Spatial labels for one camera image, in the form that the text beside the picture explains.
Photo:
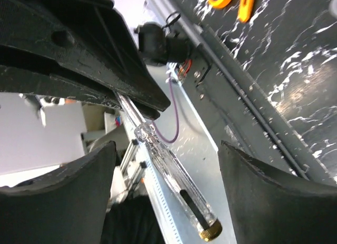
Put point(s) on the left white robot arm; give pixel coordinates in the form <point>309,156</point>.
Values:
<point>157,48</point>

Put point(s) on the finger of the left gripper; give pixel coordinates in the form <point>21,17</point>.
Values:
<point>85,36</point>
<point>98,88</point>

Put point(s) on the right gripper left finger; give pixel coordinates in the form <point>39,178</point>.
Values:
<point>66,205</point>

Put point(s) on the grey plastic tool case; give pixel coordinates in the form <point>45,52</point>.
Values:
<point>333,8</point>

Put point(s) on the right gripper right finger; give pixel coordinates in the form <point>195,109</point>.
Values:
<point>268,205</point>

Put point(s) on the orange utility knife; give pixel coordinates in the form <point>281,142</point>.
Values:
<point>245,10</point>

